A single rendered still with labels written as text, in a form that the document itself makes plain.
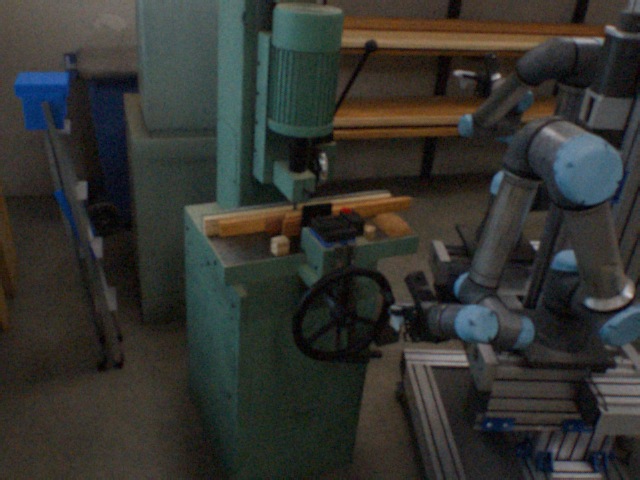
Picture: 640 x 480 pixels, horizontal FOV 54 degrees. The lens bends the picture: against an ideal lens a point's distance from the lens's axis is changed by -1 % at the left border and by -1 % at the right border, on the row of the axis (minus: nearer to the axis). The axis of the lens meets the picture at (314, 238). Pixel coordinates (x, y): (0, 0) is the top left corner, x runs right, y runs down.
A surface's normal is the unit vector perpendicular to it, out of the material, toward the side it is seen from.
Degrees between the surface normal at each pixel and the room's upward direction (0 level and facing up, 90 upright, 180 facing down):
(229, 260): 0
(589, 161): 84
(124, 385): 0
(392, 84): 90
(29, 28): 90
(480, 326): 59
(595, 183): 83
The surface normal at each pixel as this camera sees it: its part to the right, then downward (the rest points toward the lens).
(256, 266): 0.42, 0.46
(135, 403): 0.07, -0.88
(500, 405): 0.05, 0.48
